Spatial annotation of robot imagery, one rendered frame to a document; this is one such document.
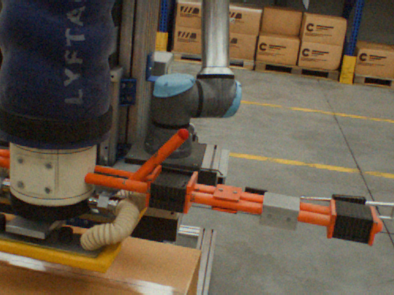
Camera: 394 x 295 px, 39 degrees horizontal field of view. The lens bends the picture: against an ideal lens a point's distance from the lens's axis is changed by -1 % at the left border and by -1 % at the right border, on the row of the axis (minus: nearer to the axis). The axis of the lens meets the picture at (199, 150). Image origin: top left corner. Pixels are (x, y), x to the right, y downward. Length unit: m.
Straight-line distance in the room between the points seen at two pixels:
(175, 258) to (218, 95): 0.56
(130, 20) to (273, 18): 7.00
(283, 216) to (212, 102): 0.68
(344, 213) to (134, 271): 0.49
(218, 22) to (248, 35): 6.51
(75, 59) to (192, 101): 0.69
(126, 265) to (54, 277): 0.16
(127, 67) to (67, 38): 0.84
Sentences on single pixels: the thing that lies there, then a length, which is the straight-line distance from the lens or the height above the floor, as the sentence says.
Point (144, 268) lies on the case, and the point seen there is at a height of 0.94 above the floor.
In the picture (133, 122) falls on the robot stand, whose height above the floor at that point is 1.07.
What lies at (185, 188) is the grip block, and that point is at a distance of 1.09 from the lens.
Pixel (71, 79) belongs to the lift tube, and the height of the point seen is 1.39.
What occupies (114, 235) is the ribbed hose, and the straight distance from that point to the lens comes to 1.07.
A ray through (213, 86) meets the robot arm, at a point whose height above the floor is 1.25.
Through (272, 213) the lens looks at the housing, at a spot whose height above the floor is 1.18.
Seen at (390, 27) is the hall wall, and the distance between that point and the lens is 9.83.
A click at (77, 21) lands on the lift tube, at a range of 1.02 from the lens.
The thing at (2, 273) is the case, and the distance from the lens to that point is 1.30.
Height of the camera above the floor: 1.64
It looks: 20 degrees down
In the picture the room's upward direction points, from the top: 7 degrees clockwise
